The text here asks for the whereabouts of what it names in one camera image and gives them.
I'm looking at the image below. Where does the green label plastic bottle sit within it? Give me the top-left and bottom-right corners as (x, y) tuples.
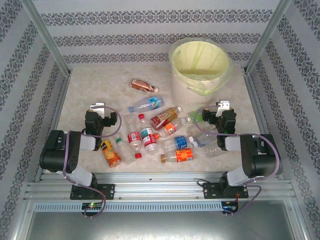
(186, 109), (205, 125)

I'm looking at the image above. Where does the clear bottle red cap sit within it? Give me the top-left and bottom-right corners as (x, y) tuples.
(124, 113), (146, 135)

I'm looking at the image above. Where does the clear bottle blue cap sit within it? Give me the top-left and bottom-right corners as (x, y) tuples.
(191, 133), (218, 149)

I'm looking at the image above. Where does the red label bottle red cap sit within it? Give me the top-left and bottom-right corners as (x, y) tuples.
(127, 131), (143, 160)

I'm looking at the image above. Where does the orange juice bottle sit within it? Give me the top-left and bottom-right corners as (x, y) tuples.
(99, 139), (123, 168)

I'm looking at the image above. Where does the clear bottle blue print label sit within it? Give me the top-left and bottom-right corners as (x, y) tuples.
(128, 95), (166, 113)

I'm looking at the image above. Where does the clear bottle orange label cap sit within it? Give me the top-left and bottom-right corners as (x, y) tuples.
(153, 117), (188, 140)

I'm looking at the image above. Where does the teal red label bottle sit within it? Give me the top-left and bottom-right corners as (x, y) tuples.
(139, 127), (160, 154)

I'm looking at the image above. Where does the brown label plastic bottle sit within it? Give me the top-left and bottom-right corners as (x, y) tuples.
(130, 78), (160, 94)

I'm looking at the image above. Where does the red gold tea bottle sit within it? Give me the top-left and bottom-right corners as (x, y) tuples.
(149, 106), (183, 131)

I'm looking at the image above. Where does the orange label bottle brown cap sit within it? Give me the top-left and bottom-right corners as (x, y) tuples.
(160, 147), (195, 164)

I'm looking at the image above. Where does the white ribbed plastic bin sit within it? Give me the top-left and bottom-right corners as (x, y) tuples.
(170, 41), (235, 111)

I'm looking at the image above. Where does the yellow-green plastic bin liner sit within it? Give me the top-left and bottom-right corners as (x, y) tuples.
(168, 38), (235, 96)

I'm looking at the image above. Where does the small controller board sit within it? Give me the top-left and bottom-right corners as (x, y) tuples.
(81, 201), (104, 210)
(222, 201), (240, 213)

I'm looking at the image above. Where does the grey metal panel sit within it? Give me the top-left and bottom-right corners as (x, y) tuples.
(23, 199), (310, 240)

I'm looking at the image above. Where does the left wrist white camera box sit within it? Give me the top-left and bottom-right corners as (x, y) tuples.
(89, 101), (106, 118)

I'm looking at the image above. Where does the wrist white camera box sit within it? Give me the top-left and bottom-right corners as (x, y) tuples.
(89, 101), (106, 118)
(216, 99), (231, 117)

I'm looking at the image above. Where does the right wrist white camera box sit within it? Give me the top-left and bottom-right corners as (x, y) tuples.
(216, 99), (231, 117)

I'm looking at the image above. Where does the aluminium side rail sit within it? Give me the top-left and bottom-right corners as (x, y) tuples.
(33, 71), (73, 183)
(243, 71), (286, 181)

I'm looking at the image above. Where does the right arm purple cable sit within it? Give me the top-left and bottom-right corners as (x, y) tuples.
(194, 104), (281, 217)

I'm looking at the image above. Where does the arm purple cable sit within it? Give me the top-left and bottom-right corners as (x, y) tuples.
(194, 104), (281, 217)
(61, 106), (123, 219)

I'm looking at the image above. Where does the aluminium rail beam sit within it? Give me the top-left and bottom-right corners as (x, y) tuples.
(23, 171), (293, 201)

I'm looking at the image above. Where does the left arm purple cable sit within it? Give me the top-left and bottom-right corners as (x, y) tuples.
(61, 106), (123, 219)

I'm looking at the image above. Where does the aluminium frame post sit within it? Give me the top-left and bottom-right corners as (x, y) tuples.
(243, 0), (293, 75)
(21, 0), (73, 76)

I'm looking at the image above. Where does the slotted grey cable duct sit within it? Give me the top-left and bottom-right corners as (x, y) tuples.
(33, 201), (223, 213)

